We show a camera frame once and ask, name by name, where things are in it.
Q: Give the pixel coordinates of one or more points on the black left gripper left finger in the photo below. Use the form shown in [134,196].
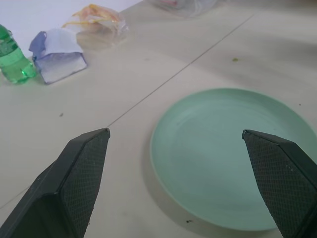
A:
[71,183]

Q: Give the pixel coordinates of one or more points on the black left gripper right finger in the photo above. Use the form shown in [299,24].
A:
[282,178]

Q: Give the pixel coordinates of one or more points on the light green round plate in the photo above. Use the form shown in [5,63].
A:
[210,158]

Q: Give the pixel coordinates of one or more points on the blue white tissue pack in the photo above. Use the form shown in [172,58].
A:
[58,54]

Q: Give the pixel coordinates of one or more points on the green plastic bottle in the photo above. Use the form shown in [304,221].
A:
[11,59]

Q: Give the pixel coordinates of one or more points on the clear bag with orange print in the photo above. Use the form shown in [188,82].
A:
[101,27]

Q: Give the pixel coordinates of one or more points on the clear plastic bag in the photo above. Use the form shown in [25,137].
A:
[183,6]

